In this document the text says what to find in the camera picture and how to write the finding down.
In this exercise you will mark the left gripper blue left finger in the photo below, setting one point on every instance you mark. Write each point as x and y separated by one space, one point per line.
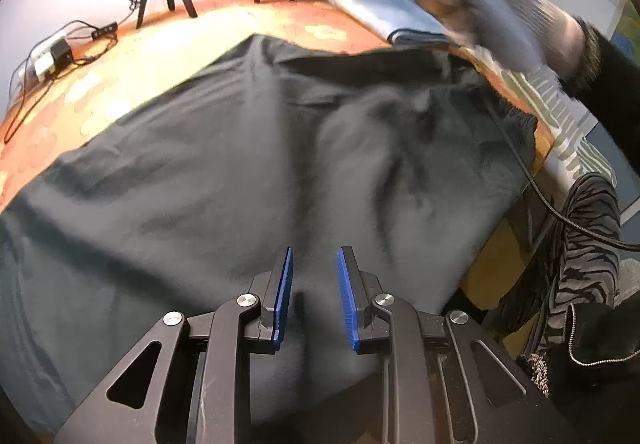
274 293

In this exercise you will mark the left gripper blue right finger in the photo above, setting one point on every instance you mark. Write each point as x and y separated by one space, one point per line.
366 332

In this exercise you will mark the dark green pants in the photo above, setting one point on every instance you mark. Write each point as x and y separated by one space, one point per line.
406 155

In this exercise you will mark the right black sleeve forearm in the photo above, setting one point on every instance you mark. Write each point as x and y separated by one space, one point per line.
607 83

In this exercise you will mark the right grey gloved hand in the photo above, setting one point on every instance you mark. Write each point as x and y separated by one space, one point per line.
521 35

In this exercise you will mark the folded light blue towel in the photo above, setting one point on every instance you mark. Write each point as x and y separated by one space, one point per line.
399 22

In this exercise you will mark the zebra striped trouser leg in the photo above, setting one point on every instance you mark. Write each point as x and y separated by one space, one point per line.
569 268

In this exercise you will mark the green striped white pillow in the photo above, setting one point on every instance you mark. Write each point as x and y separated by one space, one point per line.
572 155

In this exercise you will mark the orange floral bed cover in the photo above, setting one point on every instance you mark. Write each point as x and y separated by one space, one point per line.
147 61

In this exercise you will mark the black power adapter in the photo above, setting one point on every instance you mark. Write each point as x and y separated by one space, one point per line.
61 54

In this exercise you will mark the white power strip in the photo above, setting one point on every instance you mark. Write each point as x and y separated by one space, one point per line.
40 61

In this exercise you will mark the black inline cable switch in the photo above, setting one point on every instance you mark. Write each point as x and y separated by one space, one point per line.
100 32

